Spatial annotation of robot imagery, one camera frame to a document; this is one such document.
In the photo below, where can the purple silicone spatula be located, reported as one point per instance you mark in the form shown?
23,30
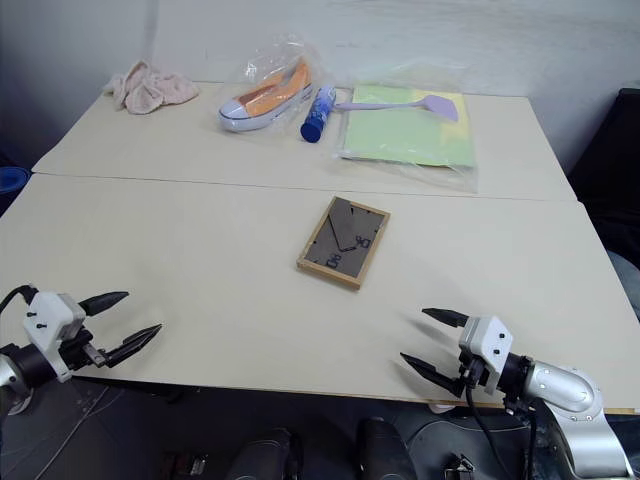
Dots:
437,106

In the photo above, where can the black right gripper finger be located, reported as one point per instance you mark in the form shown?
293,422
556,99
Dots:
432,372
447,317

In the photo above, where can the wooden picture frame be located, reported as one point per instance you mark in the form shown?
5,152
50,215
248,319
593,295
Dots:
345,242

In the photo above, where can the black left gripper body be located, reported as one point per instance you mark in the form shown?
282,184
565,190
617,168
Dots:
80,352

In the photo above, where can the dark rounded shape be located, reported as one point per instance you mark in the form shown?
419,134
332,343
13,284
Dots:
265,455
382,450

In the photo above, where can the orange and white sneaker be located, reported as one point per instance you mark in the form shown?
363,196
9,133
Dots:
265,100

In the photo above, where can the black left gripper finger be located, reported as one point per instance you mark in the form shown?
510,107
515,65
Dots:
132,342
105,300

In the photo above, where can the green folder in plastic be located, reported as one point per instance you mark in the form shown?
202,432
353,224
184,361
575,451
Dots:
450,175

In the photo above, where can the blue round container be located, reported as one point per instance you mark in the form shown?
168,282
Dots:
10,180

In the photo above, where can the clear plastic shoe bag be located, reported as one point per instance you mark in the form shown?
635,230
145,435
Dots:
320,70

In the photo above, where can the blue cylindrical bottle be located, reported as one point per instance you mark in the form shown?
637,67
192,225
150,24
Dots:
317,112

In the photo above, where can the yellow paper sheet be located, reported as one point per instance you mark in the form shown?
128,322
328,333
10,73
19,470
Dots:
462,127

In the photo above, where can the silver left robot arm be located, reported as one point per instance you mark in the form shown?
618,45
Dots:
20,365

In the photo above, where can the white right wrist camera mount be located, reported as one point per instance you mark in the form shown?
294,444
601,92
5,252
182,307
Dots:
487,340

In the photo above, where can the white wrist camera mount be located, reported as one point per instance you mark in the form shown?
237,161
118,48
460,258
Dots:
50,315
487,340

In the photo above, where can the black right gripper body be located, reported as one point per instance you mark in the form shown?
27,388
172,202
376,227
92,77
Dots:
475,375

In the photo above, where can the green paper sheets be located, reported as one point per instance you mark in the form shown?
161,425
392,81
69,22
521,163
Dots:
400,137

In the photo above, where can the pink crumpled cloth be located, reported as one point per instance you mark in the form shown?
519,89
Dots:
147,90

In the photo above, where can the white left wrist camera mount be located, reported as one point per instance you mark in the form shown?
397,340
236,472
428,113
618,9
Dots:
50,315

